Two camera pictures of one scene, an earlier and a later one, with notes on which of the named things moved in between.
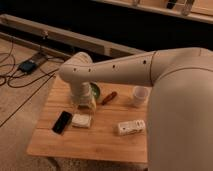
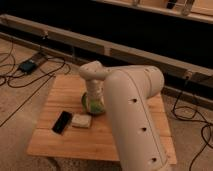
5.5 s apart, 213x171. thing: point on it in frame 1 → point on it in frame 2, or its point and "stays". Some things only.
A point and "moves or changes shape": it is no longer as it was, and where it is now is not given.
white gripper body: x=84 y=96 → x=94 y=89
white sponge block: x=81 y=120 stays
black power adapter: x=28 y=66 stays
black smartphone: x=61 y=122 stays
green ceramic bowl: x=95 y=89 moves or changes shape
